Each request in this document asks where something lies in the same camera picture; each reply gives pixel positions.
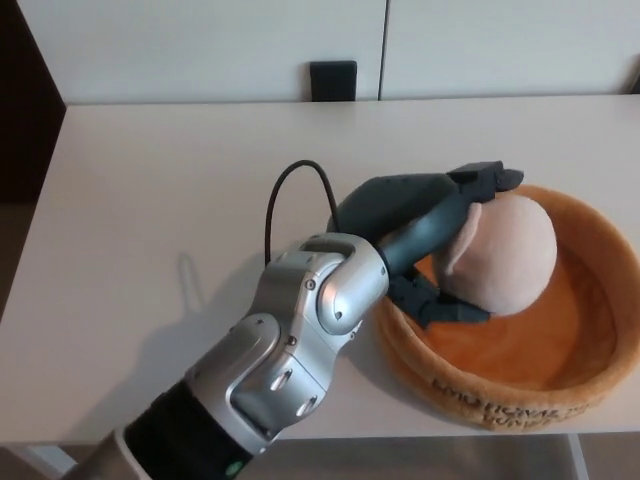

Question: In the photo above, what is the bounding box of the white angled frame bar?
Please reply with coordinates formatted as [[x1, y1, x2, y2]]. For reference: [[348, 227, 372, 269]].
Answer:
[[8, 443, 70, 480]]

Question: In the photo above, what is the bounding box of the dark brown panel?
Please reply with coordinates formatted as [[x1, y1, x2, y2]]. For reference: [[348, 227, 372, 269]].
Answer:
[[0, 0, 69, 207]]

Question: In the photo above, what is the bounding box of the orange plush basket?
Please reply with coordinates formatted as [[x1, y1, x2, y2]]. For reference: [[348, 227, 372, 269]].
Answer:
[[371, 184, 633, 433]]

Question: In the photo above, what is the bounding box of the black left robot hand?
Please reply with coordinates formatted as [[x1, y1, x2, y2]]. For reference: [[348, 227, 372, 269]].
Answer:
[[326, 159, 526, 327]]

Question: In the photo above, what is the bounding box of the white table leg frame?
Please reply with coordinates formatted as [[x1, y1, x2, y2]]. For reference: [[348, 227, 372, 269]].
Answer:
[[566, 431, 587, 480]]

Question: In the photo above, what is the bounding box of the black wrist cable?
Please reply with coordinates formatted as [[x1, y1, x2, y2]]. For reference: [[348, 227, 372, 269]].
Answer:
[[261, 159, 342, 267]]

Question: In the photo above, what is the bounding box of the pink plush dumpling toy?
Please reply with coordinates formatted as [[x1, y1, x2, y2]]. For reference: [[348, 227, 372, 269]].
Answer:
[[439, 191, 559, 318]]

